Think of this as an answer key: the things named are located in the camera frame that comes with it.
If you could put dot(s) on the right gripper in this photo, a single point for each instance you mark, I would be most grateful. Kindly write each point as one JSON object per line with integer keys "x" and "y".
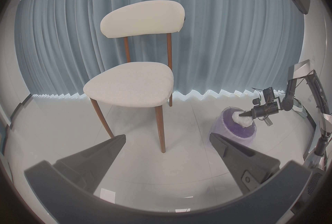
{"x": 267, "y": 110}

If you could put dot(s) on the white paper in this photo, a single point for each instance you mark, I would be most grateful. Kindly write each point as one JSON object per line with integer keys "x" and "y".
{"x": 243, "y": 121}

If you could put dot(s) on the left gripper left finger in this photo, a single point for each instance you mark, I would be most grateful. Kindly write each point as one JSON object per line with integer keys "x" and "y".
{"x": 98, "y": 160}

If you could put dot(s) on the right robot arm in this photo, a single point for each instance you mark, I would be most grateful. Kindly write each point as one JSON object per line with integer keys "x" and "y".
{"x": 302, "y": 69}

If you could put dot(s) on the white trash bin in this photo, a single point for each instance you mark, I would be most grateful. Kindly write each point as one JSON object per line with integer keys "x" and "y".
{"x": 225, "y": 124}

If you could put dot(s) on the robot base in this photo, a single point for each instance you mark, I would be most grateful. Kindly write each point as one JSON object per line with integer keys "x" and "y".
{"x": 315, "y": 184}

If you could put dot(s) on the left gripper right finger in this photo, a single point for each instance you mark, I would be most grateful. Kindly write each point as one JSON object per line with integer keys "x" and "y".
{"x": 238, "y": 163}

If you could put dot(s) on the purple plastic bag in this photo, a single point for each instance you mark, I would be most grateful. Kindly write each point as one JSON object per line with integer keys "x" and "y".
{"x": 241, "y": 132}

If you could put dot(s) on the white cushioned wooden chair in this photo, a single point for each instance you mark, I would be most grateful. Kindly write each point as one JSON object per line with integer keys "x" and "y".
{"x": 129, "y": 88}

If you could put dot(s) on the blue-grey curtain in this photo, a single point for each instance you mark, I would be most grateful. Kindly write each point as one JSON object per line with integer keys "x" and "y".
{"x": 220, "y": 23}

